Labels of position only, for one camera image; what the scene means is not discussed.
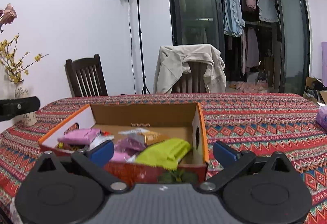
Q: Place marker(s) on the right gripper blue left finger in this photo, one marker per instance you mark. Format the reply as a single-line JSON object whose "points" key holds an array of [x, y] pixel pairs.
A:
{"points": [[92, 163]]}

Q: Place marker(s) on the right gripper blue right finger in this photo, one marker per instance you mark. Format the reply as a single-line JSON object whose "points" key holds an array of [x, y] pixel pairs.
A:
{"points": [[234, 163]]}

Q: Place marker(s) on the pink snack packet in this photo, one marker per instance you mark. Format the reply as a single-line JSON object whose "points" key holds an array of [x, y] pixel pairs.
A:
{"points": [[125, 150], [80, 136]]}

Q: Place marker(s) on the floral ceramic vase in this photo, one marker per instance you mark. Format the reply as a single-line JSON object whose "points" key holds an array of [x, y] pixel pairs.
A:
{"points": [[27, 118]]}

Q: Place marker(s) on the yellow flower branches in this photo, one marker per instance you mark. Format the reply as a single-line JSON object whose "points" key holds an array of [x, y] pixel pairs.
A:
{"points": [[13, 66]]}

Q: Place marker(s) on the orange yellow snack packet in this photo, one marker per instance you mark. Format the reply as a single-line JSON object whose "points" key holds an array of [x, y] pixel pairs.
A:
{"points": [[144, 136]]}

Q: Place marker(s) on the red orange cardboard box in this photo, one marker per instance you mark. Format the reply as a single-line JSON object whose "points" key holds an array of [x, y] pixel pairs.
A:
{"points": [[183, 121]]}

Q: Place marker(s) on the colourful patterned tablecloth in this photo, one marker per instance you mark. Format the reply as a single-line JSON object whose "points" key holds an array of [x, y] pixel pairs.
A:
{"points": [[262, 123]]}

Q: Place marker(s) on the green snack packet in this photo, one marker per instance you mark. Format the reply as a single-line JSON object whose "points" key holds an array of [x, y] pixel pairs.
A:
{"points": [[166, 154]]}

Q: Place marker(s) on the dark wooden chair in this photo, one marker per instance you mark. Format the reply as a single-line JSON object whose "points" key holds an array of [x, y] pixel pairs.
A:
{"points": [[85, 77]]}

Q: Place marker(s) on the chair with beige jacket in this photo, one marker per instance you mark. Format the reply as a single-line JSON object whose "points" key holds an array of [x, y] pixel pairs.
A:
{"points": [[192, 82]]}

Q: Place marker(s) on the pink artificial flower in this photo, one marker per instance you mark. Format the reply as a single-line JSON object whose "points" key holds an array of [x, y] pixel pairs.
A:
{"points": [[8, 15]]}

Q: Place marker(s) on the purple tissue pack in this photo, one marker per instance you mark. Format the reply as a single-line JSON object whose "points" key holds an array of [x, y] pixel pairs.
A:
{"points": [[321, 118]]}

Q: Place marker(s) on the cardboard box on floor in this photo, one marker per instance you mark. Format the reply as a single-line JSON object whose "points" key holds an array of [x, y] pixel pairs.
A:
{"points": [[315, 91]]}

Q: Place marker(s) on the beige jacket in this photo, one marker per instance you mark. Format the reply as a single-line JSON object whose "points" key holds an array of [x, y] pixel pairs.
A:
{"points": [[174, 61]]}

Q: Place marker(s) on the light blue hanging shirt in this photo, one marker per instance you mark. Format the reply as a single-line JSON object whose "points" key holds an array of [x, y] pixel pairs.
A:
{"points": [[233, 23]]}

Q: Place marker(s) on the black framed glass door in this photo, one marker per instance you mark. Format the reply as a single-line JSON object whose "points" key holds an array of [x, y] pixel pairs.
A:
{"points": [[273, 57]]}

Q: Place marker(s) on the white hanging garment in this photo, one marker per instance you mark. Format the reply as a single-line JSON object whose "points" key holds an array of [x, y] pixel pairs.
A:
{"points": [[267, 11]]}

